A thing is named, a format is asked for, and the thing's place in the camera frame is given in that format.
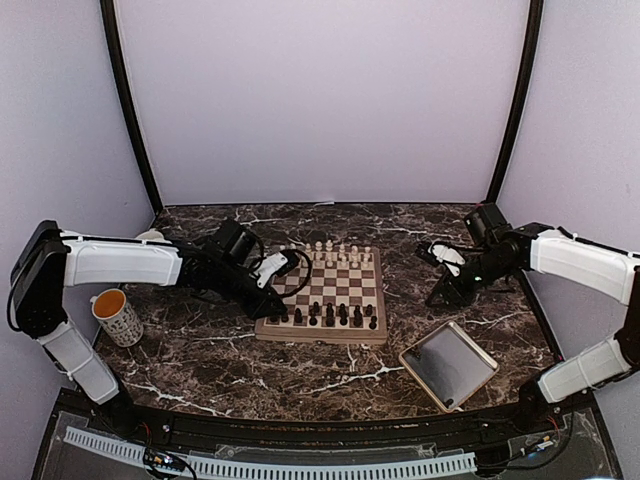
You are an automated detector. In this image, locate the white rook right corner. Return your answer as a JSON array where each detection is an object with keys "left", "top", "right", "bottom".
[{"left": 362, "top": 247, "right": 371, "bottom": 268}]

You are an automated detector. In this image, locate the wooden chess board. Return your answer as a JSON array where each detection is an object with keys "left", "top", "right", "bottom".
[{"left": 255, "top": 242, "right": 388, "bottom": 345}]

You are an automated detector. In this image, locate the white queen piece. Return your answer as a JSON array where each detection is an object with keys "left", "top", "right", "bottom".
[{"left": 315, "top": 241, "right": 323, "bottom": 261}]

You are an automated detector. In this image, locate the dark knight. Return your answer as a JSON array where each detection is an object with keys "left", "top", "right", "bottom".
[{"left": 353, "top": 305, "right": 363, "bottom": 328}]

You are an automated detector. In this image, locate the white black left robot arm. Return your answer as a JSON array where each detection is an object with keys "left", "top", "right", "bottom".
[{"left": 6, "top": 219, "right": 299, "bottom": 436}]

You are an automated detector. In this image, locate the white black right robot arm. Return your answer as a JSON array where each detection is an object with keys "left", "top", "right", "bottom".
[{"left": 416, "top": 203, "right": 639, "bottom": 434}]

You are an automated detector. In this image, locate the wooden tray with metal base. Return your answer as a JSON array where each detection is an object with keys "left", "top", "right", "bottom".
[{"left": 399, "top": 321, "right": 499, "bottom": 413}]

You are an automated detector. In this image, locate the black right frame post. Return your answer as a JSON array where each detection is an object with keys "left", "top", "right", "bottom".
[{"left": 484, "top": 0, "right": 544, "bottom": 203}]

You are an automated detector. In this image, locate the white slotted cable duct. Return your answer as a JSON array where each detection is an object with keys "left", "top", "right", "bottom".
[{"left": 63, "top": 427, "right": 477, "bottom": 480}]

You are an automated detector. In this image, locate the black frame post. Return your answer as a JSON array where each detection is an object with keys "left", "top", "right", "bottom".
[
  {"left": 484, "top": 0, "right": 544, "bottom": 203},
  {"left": 99, "top": 0, "right": 164, "bottom": 215}
]

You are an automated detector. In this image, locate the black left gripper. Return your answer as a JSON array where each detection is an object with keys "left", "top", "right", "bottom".
[{"left": 212, "top": 261, "right": 287, "bottom": 321}]

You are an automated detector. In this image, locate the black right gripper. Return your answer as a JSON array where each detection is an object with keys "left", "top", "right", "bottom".
[{"left": 427, "top": 248, "right": 517, "bottom": 311}]

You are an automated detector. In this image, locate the patterned cup orange inside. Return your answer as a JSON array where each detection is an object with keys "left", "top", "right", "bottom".
[{"left": 90, "top": 288, "right": 144, "bottom": 348}]

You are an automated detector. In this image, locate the black front mounting rail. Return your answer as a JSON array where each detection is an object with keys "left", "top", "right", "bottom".
[{"left": 56, "top": 390, "right": 604, "bottom": 464}]

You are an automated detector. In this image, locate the dark bishop piece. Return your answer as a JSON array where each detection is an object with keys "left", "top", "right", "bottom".
[{"left": 294, "top": 308, "right": 304, "bottom": 326}]

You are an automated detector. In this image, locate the dark queen piece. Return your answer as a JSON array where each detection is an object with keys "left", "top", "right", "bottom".
[{"left": 338, "top": 303, "right": 349, "bottom": 326}]

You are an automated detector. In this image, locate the black left frame post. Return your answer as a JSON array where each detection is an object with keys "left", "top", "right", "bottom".
[{"left": 99, "top": 0, "right": 164, "bottom": 215}]

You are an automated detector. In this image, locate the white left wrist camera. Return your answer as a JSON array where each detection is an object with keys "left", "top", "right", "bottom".
[{"left": 254, "top": 249, "right": 299, "bottom": 289}]

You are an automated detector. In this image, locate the small green circuit board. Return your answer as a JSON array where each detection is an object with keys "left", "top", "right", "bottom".
[{"left": 142, "top": 448, "right": 185, "bottom": 472}]

